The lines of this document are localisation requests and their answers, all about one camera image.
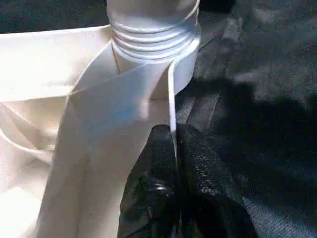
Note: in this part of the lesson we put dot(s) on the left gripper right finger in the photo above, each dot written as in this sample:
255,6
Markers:
213,198

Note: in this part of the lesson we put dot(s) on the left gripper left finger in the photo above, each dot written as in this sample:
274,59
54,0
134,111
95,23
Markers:
153,198

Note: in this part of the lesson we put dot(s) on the white plastic table top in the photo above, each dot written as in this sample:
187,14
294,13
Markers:
49,124

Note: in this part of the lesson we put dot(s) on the white plastic table leg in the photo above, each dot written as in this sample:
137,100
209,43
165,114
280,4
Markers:
148,25

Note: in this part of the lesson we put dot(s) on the black work mat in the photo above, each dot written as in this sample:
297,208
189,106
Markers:
262,124

